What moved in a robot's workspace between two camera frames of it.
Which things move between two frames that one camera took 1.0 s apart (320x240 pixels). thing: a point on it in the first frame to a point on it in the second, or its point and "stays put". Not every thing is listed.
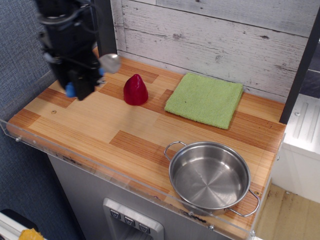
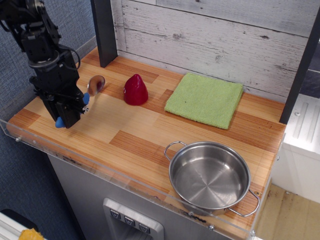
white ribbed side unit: x=297 y=166 stays put
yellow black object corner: x=13 y=226 stays put
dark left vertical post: x=105 y=34 stays put
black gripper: x=70 y=45 to x=54 y=79
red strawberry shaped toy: x=135 y=91 stays put
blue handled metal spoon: x=109 y=63 to x=95 y=84
